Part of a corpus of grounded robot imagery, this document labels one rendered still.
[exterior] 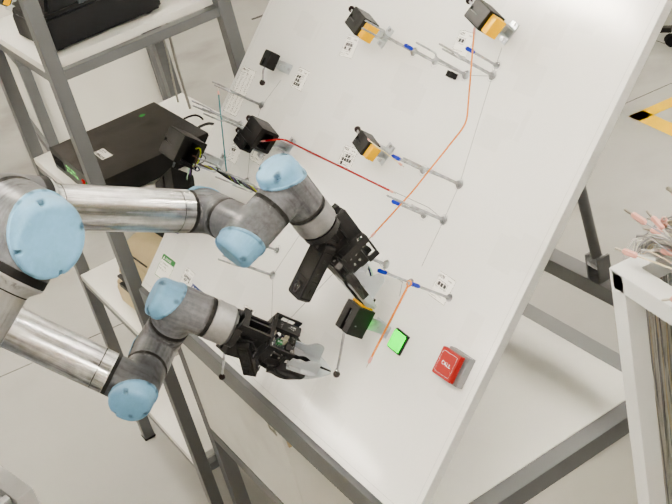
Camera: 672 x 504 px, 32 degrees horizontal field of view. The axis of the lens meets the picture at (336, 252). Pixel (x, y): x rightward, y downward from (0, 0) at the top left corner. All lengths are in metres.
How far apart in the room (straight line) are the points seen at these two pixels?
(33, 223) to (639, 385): 0.86
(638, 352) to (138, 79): 3.91
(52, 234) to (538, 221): 0.81
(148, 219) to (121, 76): 3.33
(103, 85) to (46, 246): 3.58
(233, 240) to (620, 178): 2.98
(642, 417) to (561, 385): 0.73
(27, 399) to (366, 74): 2.28
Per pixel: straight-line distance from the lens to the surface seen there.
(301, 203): 1.93
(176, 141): 2.72
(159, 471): 3.76
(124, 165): 2.98
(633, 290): 1.51
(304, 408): 2.30
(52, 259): 1.67
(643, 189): 4.61
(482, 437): 2.29
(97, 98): 5.23
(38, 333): 2.00
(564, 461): 2.22
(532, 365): 2.44
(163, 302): 2.02
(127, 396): 1.97
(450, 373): 1.98
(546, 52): 2.12
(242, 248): 1.89
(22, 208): 1.66
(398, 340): 2.13
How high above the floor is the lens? 2.28
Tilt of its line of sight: 30 degrees down
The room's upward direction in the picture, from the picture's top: 15 degrees counter-clockwise
